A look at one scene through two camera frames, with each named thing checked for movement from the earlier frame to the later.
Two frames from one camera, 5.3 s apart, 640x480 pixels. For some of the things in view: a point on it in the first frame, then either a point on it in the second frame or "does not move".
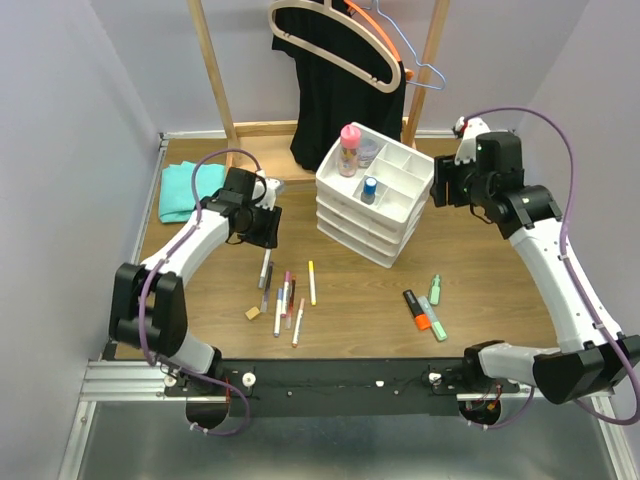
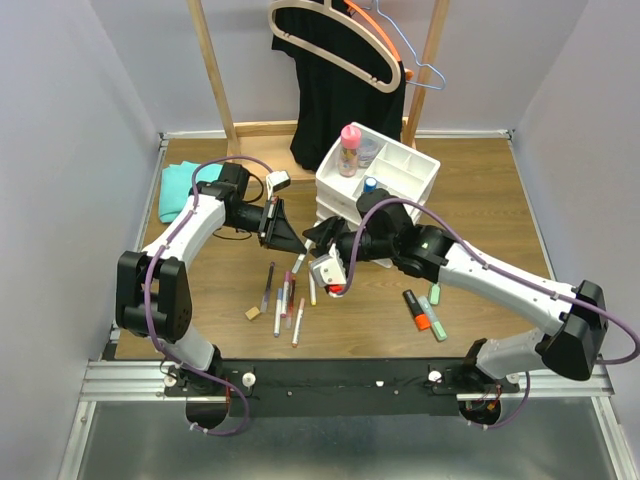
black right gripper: x=444 y=169 -> x=333 y=226
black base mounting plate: x=336 y=387 does not move
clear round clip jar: x=368 y=152 does not move
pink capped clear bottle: x=350 y=142 does not move
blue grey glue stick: x=369 y=191 does not move
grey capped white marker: x=264 y=268 -> x=302 y=255
